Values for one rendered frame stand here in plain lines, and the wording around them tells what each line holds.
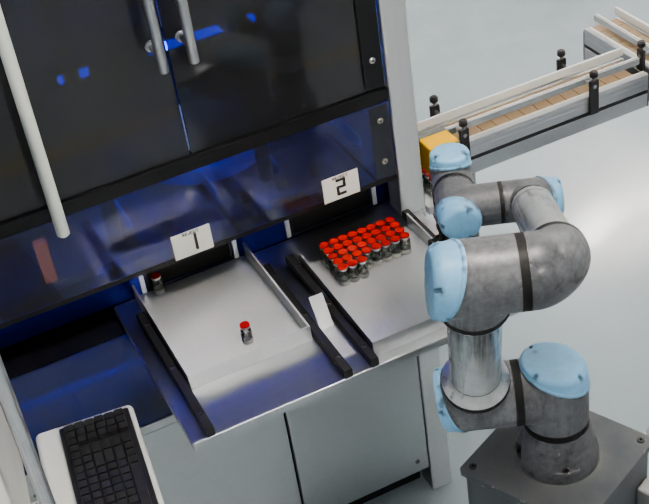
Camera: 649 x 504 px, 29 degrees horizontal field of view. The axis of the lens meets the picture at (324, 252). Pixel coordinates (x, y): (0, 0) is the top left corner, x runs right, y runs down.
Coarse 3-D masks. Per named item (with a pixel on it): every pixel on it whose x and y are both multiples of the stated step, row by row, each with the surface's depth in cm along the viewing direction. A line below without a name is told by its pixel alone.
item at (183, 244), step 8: (208, 224) 255; (184, 232) 253; (192, 232) 254; (200, 232) 255; (208, 232) 256; (176, 240) 254; (184, 240) 254; (192, 240) 255; (200, 240) 256; (208, 240) 257; (176, 248) 254; (184, 248) 255; (192, 248) 256; (200, 248) 257; (208, 248) 258; (176, 256) 255; (184, 256) 256
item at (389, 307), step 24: (408, 216) 272; (312, 264) 267; (384, 264) 264; (408, 264) 263; (336, 288) 260; (360, 288) 259; (384, 288) 258; (408, 288) 257; (360, 312) 252; (384, 312) 251; (408, 312) 250; (384, 336) 240; (408, 336) 243
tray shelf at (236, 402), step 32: (352, 224) 278; (256, 256) 273; (128, 320) 260; (288, 352) 246; (320, 352) 244; (384, 352) 242; (416, 352) 242; (160, 384) 243; (224, 384) 241; (256, 384) 239; (288, 384) 238; (320, 384) 237; (192, 416) 235; (224, 416) 233; (256, 416) 232
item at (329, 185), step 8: (336, 176) 263; (344, 176) 264; (352, 176) 265; (328, 184) 263; (336, 184) 264; (352, 184) 266; (328, 192) 264; (336, 192) 265; (352, 192) 267; (328, 200) 265
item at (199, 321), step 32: (192, 288) 266; (224, 288) 265; (256, 288) 263; (160, 320) 259; (192, 320) 257; (224, 320) 256; (256, 320) 255; (288, 320) 253; (192, 352) 249; (224, 352) 248; (256, 352) 243; (192, 384) 240
